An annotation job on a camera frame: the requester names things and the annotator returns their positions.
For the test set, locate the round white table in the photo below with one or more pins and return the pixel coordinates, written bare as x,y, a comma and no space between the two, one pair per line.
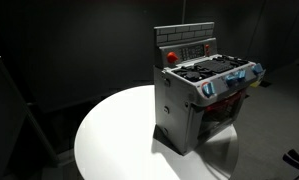
118,140

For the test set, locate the grey toy cooker stove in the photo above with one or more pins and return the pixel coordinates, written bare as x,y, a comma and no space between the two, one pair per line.
198,91

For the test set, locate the black object bottom right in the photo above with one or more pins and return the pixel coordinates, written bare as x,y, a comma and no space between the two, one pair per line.
292,158

